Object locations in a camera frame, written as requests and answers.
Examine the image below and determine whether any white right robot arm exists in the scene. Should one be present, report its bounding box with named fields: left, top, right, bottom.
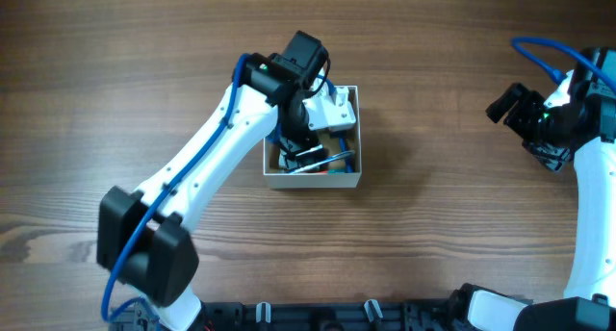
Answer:
left=446, top=37, right=615, bottom=330

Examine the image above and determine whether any Colgate toothpaste tube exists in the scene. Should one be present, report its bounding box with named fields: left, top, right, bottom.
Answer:
left=315, top=168, right=354, bottom=174

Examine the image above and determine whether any blue white toothbrush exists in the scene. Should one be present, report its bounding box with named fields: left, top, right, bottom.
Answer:
left=287, top=139, right=355, bottom=174

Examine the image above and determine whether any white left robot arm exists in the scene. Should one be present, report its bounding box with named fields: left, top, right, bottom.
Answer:
left=96, top=31, right=331, bottom=330

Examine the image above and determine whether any white cardboard box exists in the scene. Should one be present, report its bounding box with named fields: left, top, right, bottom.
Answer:
left=263, top=81, right=362, bottom=190

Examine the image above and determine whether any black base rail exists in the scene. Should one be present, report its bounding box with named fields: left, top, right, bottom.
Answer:
left=108, top=299, right=482, bottom=331

